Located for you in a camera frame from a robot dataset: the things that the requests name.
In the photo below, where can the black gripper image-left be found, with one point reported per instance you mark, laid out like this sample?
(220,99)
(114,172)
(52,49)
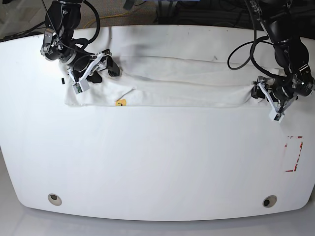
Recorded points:
(81,62)

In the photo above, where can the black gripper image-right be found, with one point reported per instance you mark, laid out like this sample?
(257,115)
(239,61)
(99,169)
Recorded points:
(279,91)

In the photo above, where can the white printed T-shirt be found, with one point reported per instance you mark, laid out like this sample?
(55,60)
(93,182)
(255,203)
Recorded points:
(170,66)

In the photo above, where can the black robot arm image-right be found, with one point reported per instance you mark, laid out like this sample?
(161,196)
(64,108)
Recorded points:
(290,53)

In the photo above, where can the red tape rectangle marker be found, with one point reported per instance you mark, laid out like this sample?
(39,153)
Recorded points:
(292,153)

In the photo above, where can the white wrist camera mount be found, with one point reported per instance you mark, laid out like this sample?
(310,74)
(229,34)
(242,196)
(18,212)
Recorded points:
(276,114)
(81,85)

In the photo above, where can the right table cable grommet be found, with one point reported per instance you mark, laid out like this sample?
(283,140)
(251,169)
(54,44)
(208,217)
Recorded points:
(269,201)

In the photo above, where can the table cable grommet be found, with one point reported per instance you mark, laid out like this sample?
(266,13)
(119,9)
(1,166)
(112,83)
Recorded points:
(269,201)
(54,199)

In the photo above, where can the left table cable grommet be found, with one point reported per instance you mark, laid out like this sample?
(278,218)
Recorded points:
(54,199)

